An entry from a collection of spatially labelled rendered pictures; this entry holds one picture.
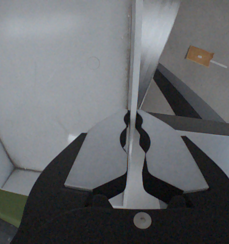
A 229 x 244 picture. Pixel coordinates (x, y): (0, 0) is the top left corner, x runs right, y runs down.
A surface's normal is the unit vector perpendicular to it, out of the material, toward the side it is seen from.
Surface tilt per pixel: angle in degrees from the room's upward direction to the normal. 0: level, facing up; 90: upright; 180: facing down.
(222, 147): 0
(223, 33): 0
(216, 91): 0
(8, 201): 90
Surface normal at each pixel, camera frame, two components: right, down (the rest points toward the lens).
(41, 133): -0.06, 0.53
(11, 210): 0.10, -0.84
